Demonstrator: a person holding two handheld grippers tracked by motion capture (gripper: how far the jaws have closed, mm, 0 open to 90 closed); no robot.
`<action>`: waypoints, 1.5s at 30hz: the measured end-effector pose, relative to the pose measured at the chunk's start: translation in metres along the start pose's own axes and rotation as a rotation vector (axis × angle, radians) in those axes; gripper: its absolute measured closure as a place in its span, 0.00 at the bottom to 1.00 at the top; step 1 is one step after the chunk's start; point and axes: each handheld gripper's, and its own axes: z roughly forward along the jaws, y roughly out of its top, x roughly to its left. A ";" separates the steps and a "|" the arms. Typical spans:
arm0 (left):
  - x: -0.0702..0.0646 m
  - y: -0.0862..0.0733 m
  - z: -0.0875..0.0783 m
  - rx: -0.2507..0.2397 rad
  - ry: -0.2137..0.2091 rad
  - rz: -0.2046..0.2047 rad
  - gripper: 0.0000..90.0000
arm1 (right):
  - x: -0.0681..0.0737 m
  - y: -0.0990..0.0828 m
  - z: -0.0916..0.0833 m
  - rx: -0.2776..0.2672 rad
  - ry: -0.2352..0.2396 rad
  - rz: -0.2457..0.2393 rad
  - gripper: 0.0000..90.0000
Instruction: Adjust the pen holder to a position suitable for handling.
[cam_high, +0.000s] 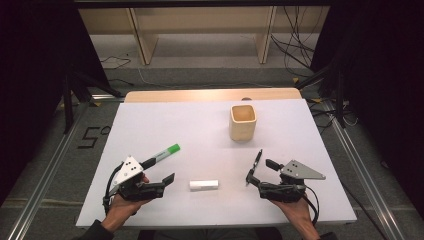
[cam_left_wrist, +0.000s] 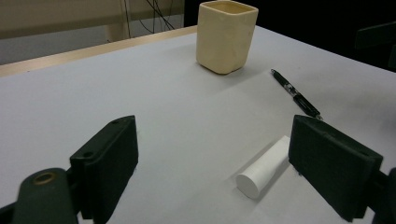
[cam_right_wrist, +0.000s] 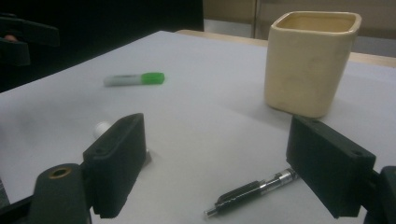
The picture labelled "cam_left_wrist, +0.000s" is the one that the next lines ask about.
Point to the cream square cup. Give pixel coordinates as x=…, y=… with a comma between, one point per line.
x=224, y=40

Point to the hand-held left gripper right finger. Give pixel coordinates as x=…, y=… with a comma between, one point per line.
x=333, y=168

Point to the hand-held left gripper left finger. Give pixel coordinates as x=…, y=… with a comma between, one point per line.
x=106, y=168

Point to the black pen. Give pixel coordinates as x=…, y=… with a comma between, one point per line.
x=295, y=95

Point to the white table sheet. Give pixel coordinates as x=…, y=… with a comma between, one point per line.
x=186, y=109

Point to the white stick with green end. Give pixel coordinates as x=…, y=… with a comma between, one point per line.
x=258, y=174

